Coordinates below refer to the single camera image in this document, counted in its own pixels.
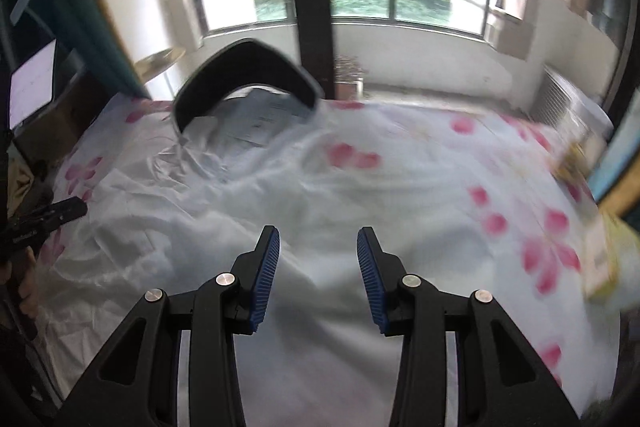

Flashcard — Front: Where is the balcony cardboard box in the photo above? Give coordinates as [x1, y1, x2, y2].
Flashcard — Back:
[485, 19, 533, 60]

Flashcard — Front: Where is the round yellowish table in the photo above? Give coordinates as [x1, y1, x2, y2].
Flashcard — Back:
[135, 47, 187, 100]

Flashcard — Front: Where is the clear jar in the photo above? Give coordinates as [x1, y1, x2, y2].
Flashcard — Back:
[555, 107, 601, 172]

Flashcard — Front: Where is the beige cloth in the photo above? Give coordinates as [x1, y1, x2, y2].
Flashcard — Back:
[5, 157, 38, 218]

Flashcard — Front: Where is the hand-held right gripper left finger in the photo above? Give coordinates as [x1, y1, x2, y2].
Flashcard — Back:
[52, 225, 281, 427]

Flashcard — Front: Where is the teal curtain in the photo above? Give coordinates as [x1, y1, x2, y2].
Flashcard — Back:
[30, 0, 153, 100]

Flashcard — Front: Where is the black sliding door frame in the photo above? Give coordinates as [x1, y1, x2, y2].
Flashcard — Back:
[287, 0, 341, 100]

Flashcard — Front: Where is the white garment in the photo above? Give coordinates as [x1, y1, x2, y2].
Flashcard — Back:
[45, 38, 481, 427]

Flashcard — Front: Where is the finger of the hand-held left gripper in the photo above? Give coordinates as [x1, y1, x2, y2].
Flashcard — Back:
[37, 197, 89, 228]

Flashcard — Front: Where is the person's left hand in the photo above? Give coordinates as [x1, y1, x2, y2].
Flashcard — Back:
[16, 248, 42, 323]

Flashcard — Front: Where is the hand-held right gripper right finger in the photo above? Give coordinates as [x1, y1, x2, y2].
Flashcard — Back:
[356, 227, 581, 427]

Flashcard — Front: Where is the pink floral bed sheet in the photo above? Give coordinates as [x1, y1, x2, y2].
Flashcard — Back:
[25, 94, 626, 427]

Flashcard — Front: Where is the yellow tissue box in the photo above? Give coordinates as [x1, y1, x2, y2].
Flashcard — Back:
[582, 212, 636, 303]

